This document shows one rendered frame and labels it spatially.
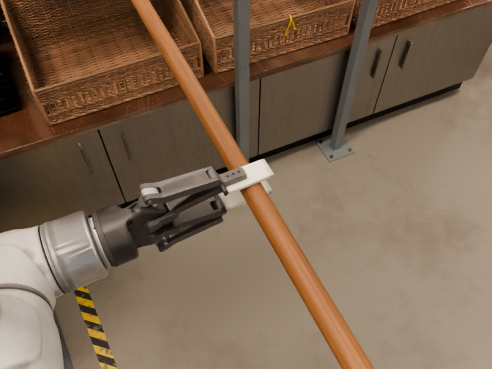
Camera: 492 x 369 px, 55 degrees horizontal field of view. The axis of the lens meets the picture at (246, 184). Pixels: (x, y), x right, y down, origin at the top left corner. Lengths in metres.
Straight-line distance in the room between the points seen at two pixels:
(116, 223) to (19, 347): 0.19
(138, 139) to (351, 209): 0.95
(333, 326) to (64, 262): 0.31
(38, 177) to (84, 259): 1.20
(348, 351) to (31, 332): 0.31
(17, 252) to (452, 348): 1.62
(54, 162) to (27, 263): 1.17
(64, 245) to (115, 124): 1.09
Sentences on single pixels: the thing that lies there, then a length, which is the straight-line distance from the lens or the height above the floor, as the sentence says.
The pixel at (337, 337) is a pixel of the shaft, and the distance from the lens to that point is 0.54.
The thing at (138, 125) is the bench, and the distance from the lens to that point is 1.68.
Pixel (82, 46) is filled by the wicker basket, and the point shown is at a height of 0.59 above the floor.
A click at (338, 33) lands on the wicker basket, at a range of 1.89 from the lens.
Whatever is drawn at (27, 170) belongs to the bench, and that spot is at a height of 0.46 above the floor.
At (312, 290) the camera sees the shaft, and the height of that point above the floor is 1.21.
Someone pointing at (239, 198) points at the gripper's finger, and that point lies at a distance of 0.64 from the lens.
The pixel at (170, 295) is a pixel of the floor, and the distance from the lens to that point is 1.87.
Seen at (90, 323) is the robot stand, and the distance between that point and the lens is 1.90.
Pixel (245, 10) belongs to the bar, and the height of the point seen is 0.89.
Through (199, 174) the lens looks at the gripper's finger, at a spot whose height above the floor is 1.25.
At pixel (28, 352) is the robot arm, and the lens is 0.47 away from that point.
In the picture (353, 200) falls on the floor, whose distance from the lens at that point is 2.11.
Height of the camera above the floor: 1.71
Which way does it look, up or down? 55 degrees down
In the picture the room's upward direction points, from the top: straight up
